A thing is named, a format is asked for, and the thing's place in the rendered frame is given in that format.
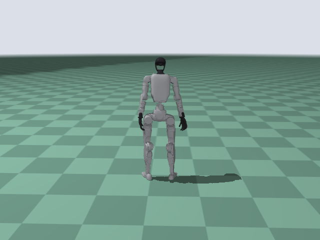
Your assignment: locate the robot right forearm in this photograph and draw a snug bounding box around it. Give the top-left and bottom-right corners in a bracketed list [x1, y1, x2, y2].
[176, 95, 185, 117]

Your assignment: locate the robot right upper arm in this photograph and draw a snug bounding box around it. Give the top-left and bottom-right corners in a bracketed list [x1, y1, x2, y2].
[170, 76, 181, 101]

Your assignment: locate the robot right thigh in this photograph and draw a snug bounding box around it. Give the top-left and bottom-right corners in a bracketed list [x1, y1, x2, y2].
[165, 113, 176, 152]

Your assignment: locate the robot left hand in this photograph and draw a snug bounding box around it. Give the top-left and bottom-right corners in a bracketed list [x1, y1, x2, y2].
[138, 112, 145, 131]

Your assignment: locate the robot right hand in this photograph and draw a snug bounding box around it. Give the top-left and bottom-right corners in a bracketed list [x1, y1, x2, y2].
[179, 112, 187, 131]

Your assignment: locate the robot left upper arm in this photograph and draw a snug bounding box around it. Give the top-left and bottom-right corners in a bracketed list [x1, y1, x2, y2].
[142, 75, 151, 101]

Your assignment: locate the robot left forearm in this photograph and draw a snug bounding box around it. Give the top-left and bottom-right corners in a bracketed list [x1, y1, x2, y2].
[138, 94, 146, 116]

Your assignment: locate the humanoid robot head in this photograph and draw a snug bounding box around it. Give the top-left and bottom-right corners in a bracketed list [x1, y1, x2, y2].
[155, 57, 166, 75]

